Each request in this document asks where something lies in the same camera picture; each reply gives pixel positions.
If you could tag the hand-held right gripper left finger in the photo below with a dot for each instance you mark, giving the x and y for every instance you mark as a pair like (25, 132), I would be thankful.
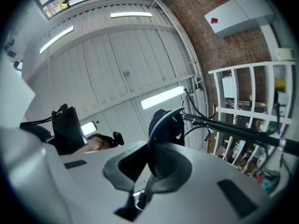
(93, 183)

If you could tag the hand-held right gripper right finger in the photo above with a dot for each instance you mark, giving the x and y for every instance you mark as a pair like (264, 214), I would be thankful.
(198, 195)

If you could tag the navy blue cap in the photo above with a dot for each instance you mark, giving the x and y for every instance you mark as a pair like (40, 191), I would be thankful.
(174, 129)

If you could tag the black coat rack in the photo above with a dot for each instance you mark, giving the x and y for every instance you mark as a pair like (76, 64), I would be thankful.
(233, 130)

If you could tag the person's face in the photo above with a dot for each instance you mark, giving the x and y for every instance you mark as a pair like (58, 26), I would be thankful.
(97, 146)

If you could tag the white metal shelving unit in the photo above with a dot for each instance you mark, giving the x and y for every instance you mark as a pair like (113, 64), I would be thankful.
(269, 85)
(227, 148)

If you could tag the black tablet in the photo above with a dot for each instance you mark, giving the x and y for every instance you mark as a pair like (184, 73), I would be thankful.
(67, 129)

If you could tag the red and teal vacuum cleaner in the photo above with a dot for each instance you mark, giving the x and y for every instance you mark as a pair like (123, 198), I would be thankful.
(268, 183)

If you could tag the white box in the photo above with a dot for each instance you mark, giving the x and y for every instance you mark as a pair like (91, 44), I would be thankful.
(228, 87)

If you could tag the yellow bin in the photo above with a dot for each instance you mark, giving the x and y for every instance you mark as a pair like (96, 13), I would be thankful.
(280, 83)

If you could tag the white trash bin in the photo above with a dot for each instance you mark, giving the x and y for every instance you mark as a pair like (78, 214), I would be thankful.
(286, 54)

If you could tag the pale two-door fridge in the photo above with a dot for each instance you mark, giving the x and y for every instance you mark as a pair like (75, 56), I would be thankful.
(233, 17)

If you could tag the black head-worn camera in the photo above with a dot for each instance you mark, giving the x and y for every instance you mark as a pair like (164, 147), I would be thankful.
(118, 139)

